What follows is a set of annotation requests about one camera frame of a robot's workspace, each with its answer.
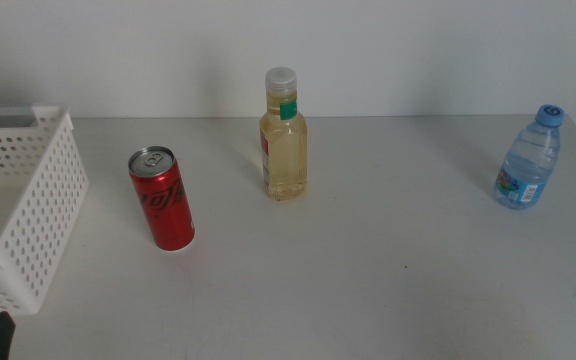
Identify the red soda can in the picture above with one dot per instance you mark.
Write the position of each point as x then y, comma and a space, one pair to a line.
165, 210

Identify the yellow liquid bottle grey cap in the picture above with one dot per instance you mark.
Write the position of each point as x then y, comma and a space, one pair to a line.
285, 160

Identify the small blue water bottle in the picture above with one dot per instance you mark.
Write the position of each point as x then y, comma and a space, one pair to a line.
525, 170

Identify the white perforated plastic basket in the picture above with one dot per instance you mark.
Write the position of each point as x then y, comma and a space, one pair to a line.
43, 200

